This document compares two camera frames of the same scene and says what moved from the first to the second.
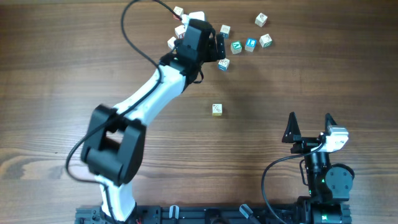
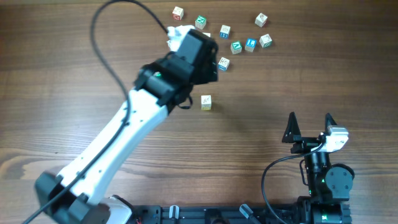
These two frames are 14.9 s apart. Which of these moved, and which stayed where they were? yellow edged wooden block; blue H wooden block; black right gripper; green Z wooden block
Moved: yellow edged wooden block
Stayed: black right gripper; blue H wooden block; green Z wooden block
